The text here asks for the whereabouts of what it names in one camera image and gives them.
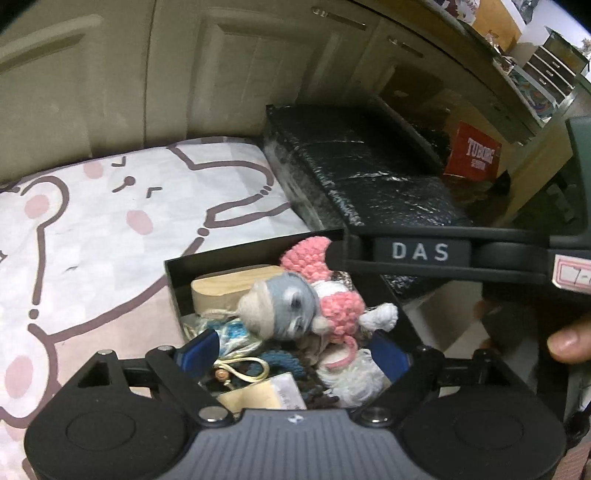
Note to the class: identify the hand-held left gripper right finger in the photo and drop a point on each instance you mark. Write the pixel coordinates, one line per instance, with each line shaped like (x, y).
(392, 362)

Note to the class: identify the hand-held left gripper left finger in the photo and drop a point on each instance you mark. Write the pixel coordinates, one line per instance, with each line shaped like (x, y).
(201, 348)

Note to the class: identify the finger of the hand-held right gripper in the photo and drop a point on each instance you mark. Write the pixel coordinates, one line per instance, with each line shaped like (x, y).
(344, 254)

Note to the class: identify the blue brocade pouch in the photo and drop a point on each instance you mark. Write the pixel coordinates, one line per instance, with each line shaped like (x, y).
(235, 332)

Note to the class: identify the white yarn ball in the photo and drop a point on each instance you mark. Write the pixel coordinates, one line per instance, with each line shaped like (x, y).
(355, 378)

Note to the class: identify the pink crochet toy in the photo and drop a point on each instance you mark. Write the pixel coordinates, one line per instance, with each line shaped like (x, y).
(341, 309)

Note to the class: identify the oval wooden box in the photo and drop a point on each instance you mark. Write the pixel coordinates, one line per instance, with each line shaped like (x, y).
(217, 290)

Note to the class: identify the yellow paper packet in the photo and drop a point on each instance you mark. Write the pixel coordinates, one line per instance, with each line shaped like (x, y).
(258, 394)

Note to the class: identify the grey crochet mouse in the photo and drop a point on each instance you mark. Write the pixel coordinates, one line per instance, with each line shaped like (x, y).
(286, 304)

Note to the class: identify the brown and blue crochet ornament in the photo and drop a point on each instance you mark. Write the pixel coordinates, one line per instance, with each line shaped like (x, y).
(281, 360)

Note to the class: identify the black cardboard box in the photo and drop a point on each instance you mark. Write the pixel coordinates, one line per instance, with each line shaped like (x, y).
(231, 258)

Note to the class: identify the person's right hand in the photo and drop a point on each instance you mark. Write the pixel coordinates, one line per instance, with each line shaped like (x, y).
(570, 344)

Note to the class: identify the black padded bench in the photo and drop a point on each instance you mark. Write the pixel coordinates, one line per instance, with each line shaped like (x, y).
(369, 184)

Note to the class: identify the red cardboard box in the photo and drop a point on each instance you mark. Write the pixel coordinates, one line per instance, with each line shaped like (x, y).
(475, 152)

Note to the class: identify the printed blanket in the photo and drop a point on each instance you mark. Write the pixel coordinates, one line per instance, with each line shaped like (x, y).
(115, 240)

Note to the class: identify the flat brown cardboard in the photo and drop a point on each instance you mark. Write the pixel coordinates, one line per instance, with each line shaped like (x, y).
(411, 83)

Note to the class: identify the grey drawer organiser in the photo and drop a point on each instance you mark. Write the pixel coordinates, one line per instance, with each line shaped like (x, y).
(549, 64)

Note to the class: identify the printed red and white carton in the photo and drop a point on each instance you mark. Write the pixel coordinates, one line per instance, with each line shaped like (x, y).
(457, 9)

